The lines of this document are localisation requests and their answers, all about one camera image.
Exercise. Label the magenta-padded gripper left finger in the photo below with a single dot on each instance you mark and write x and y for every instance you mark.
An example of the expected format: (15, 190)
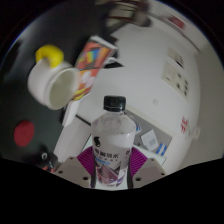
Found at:
(71, 168)

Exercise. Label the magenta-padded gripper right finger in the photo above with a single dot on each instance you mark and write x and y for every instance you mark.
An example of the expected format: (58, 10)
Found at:
(148, 170)

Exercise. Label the clear bottle with white label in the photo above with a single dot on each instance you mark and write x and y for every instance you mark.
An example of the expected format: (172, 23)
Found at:
(113, 136)

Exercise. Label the black and red power tool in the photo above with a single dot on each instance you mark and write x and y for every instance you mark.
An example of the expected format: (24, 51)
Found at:
(46, 160)

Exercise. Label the large whiteboard on stand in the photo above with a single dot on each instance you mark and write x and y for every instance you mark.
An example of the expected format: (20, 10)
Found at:
(71, 140)

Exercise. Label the small flat white case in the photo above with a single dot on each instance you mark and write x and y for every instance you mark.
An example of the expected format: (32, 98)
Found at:
(70, 113)

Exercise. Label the flat round red coaster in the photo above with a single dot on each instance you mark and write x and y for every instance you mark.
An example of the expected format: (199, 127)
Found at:
(24, 133)

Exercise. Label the colourful orange booklet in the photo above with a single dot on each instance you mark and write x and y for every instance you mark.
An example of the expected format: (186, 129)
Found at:
(93, 56)

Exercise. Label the grey wall notice board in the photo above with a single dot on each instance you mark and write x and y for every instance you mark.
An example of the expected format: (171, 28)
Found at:
(150, 138)

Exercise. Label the large white wall poster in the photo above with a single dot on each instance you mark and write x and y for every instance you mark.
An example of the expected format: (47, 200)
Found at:
(176, 80)

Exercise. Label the small white wall poster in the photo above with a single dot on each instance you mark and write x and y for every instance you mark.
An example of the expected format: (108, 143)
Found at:
(176, 57)

